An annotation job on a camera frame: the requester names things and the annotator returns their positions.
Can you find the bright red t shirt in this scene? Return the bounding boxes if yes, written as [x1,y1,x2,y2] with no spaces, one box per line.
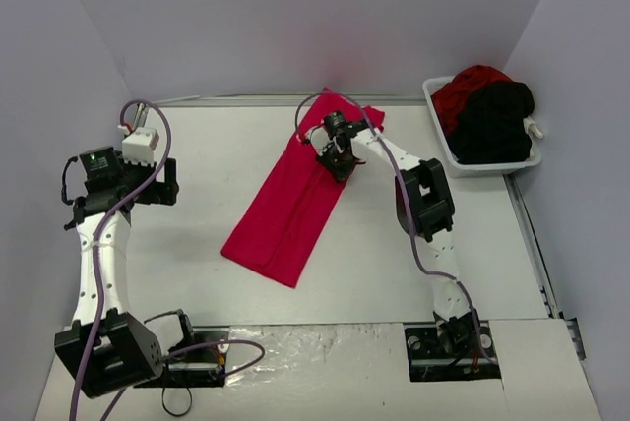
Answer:
[220,87,388,289]

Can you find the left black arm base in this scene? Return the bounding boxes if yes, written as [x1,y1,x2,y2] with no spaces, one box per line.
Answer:
[135,348,226,389]

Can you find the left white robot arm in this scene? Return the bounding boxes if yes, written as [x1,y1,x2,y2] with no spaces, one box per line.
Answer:
[54,147,179,398]

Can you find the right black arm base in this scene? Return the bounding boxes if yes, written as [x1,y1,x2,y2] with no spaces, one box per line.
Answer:
[404,325,501,383]

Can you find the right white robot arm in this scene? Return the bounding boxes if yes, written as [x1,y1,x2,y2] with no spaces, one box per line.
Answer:
[307,111,478,355]

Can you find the white plastic laundry basket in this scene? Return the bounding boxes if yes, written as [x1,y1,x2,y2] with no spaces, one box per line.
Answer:
[422,76,542,178]

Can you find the dark red t shirt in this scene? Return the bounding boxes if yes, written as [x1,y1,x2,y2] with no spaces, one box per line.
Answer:
[431,65,512,137]

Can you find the black t shirt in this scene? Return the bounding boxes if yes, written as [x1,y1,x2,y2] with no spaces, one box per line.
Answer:
[447,81,535,165]

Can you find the white garment piece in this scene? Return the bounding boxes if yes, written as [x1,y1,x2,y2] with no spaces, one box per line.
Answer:
[523,116,544,140]

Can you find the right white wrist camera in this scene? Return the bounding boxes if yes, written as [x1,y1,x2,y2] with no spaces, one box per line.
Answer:
[301,126,333,155]

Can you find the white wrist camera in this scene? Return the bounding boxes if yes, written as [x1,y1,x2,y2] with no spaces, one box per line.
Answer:
[118,125,159,167]
[301,126,333,155]

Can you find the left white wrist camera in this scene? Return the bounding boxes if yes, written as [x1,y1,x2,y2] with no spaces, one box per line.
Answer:
[118,125,159,167]

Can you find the thin black cable loop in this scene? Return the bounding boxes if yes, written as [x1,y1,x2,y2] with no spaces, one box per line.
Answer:
[160,384,194,416]

